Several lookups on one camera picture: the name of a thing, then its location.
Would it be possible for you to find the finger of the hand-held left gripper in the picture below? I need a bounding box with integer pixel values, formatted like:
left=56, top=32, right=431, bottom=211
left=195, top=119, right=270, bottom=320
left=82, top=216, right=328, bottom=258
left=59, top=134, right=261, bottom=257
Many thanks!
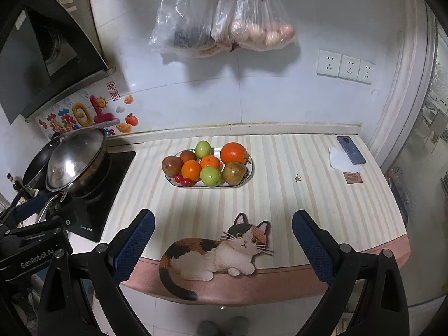
left=37, top=199, right=85, bottom=235
left=0, top=195, right=50, bottom=230

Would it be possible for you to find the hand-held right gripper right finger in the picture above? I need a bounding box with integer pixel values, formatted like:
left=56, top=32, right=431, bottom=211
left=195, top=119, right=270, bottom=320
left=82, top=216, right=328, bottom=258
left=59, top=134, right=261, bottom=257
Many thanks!
left=291, top=209, right=411, bottom=336

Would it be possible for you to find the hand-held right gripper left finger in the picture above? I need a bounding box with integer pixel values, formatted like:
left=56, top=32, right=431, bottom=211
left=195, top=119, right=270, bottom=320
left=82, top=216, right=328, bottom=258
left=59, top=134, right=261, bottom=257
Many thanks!
left=36, top=209, right=156, bottom=336

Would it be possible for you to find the white painted plate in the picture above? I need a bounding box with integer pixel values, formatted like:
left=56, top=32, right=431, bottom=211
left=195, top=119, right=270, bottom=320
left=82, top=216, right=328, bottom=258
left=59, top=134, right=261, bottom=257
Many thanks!
left=164, top=147, right=253, bottom=189

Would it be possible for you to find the medium orange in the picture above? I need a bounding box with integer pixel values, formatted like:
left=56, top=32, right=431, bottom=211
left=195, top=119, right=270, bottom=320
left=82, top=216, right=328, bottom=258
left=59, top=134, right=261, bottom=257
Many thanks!
left=181, top=160, right=202, bottom=181

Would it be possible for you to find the black induction stove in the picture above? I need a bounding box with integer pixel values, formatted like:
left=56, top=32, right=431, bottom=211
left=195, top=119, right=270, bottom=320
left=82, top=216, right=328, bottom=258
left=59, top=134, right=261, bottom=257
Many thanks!
left=65, top=151, right=136, bottom=243

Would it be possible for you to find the black frying pan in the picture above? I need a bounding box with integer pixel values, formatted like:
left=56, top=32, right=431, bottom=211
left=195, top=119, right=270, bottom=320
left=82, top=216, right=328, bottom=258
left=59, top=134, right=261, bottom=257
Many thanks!
left=23, top=131, right=62, bottom=186

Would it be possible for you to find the steel wok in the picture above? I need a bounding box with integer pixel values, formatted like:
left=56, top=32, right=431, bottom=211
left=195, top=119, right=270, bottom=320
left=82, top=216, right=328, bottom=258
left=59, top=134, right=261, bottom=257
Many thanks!
left=37, top=154, right=114, bottom=225

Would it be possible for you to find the steel wok lid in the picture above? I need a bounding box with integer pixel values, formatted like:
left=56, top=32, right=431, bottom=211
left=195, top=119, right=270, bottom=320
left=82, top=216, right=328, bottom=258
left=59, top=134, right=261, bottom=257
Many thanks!
left=45, top=128, right=107, bottom=192

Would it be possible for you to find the reddish brown fruit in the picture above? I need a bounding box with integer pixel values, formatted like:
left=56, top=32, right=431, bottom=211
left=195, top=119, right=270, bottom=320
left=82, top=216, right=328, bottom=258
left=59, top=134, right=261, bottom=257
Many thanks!
left=162, top=156, right=184, bottom=178

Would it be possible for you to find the white paper sheet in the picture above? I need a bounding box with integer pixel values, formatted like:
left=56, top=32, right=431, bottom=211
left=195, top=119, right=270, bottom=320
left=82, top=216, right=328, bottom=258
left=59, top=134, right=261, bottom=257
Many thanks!
left=328, top=146, right=354, bottom=170

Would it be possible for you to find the large green apple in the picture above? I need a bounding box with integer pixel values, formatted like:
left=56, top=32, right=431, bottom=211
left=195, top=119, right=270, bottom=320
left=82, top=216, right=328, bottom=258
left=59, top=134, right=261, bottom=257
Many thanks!
left=200, top=166, right=224, bottom=187

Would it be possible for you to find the blue smartphone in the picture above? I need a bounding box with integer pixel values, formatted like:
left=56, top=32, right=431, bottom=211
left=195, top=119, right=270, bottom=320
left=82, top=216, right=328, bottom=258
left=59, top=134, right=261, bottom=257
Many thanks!
left=337, top=135, right=367, bottom=165

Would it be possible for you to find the brown pear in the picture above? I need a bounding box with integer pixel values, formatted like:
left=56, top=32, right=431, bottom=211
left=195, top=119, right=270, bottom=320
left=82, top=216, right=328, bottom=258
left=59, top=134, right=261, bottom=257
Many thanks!
left=222, top=161, right=246, bottom=186

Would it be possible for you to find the large orange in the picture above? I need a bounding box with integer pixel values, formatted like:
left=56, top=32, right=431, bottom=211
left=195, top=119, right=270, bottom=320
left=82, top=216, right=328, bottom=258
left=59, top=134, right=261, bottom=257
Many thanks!
left=220, top=142, right=249, bottom=165

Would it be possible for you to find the black range hood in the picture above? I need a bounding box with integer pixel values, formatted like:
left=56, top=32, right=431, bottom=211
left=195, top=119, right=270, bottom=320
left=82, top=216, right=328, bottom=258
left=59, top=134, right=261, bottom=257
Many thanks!
left=0, top=0, right=109, bottom=125

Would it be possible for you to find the plastic bag with dark food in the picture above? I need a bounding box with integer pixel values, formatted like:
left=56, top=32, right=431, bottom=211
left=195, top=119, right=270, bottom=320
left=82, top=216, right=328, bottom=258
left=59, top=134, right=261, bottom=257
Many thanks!
left=149, top=0, right=232, bottom=58

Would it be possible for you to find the plastic bag of eggs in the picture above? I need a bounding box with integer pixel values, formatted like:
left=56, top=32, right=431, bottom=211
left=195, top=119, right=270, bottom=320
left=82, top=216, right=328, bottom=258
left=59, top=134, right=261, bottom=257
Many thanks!
left=213, top=0, right=298, bottom=52

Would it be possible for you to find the colourful wall sticker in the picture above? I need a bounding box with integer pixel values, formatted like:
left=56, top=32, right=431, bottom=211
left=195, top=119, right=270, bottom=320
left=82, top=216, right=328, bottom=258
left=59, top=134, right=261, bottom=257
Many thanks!
left=37, top=81, right=140, bottom=137

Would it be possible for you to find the white wall socket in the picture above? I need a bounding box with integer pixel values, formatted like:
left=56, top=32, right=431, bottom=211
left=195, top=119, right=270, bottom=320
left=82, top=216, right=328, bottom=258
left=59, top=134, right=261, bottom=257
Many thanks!
left=357, top=60, right=376, bottom=85
left=339, top=55, right=361, bottom=82
left=317, top=50, right=342, bottom=78

